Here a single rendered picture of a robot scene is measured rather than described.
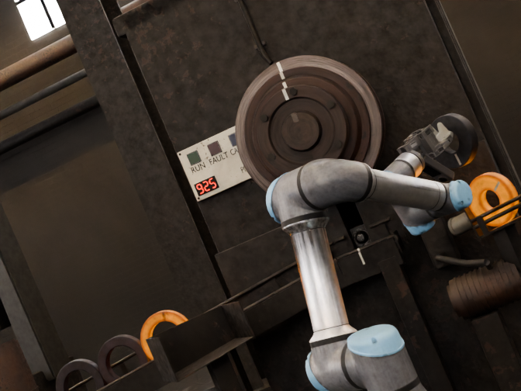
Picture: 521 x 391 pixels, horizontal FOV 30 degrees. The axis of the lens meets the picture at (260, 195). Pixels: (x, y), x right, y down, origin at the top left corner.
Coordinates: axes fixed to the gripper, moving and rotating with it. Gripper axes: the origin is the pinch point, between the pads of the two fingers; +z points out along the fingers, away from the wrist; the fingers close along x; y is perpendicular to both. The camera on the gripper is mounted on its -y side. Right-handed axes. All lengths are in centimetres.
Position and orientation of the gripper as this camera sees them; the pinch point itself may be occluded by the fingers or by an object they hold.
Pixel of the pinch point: (450, 134)
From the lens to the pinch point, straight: 281.4
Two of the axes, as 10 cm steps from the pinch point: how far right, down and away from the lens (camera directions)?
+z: 5.9, -5.1, 6.2
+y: -5.7, -8.1, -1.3
